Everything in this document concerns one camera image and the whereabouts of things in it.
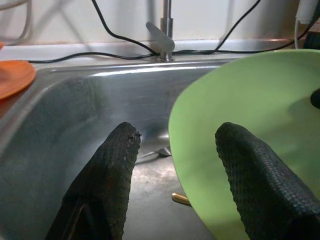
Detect silver fork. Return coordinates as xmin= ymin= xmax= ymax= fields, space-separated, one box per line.
xmin=136 ymin=147 xmax=173 ymax=164

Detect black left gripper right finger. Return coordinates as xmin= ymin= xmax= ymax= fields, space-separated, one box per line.
xmin=214 ymin=121 xmax=320 ymax=240

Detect stainless steel sink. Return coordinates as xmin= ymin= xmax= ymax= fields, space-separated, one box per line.
xmin=0 ymin=57 xmax=253 ymax=240

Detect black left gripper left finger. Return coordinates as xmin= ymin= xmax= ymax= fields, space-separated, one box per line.
xmin=44 ymin=121 xmax=143 ymax=240

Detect light green plate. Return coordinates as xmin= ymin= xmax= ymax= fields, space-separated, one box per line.
xmin=168 ymin=48 xmax=320 ymax=240

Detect gold spoon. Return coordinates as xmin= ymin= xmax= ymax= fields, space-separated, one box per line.
xmin=171 ymin=191 xmax=192 ymax=207

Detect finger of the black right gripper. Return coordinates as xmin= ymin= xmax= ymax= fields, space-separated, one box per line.
xmin=309 ymin=87 xmax=320 ymax=110

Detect steel sink faucet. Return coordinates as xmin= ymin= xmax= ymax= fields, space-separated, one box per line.
xmin=145 ymin=0 xmax=176 ymax=62

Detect white charger cable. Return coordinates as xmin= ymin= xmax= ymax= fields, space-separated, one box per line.
xmin=293 ymin=21 xmax=301 ymax=51

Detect orange plate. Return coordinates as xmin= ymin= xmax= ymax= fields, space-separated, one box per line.
xmin=0 ymin=59 xmax=37 ymax=101

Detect white plug adapter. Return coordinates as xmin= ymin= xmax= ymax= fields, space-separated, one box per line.
xmin=294 ymin=0 xmax=319 ymax=25

